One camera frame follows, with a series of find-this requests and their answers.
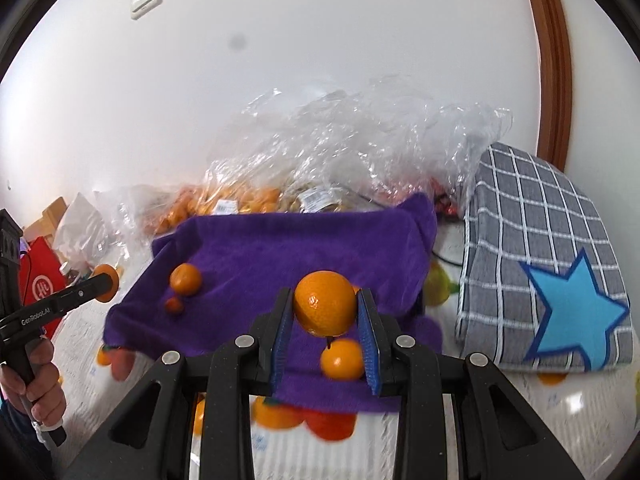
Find small orange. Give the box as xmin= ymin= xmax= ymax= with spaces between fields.
xmin=169 ymin=262 xmax=203 ymax=296
xmin=320 ymin=338 xmax=366 ymax=381
xmin=92 ymin=263 xmax=122 ymax=303

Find white plastic bag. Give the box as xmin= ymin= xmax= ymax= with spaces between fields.
xmin=52 ymin=192 xmax=109 ymax=267

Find grey checkered cushion blue star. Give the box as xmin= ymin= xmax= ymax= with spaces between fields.
xmin=452 ymin=142 xmax=633 ymax=373

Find small clear plastic bag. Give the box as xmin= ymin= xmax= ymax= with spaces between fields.
xmin=94 ymin=185 xmax=167 ymax=242

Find fruit printed tablecloth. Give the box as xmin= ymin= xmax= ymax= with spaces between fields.
xmin=45 ymin=240 xmax=640 ymax=480

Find person's left hand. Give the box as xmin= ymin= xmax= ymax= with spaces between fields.
xmin=0 ymin=337 xmax=68 ymax=431

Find large crumpled clear plastic bag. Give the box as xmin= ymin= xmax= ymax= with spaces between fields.
xmin=210 ymin=75 xmax=516 ymax=213

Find large mandarin orange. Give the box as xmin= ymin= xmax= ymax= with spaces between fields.
xmin=302 ymin=407 xmax=358 ymax=442
xmin=293 ymin=270 xmax=358 ymax=338
xmin=252 ymin=395 xmax=304 ymax=431

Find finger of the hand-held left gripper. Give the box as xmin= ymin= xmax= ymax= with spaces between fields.
xmin=50 ymin=271 xmax=117 ymax=313

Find red paper bag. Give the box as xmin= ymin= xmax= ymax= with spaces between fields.
xmin=20 ymin=237 xmax=69 ymax=341

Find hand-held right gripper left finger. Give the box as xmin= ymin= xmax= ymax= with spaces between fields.
xmin=65 ymin=287 xmax=294 ymax=480

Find red snack packets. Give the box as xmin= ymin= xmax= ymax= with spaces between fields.
xmin=427 ymin=177 xmax=459 ymax=219

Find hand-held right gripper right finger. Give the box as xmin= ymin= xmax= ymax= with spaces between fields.
xmin=357 ymin=287 xmax=586 ymax=480

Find purple towel covered tray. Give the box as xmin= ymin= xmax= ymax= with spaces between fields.
xmin=102 ymin=192 xmax=443 ymax=413

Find brown wooden door frame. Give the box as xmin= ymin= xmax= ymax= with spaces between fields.
xmin=517 ymin=0 xmax=573 ymax=171

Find clear plastic bag of oranges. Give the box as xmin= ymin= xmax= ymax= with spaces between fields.
xmin=145 ymin=180 xmax=303 ymax=236

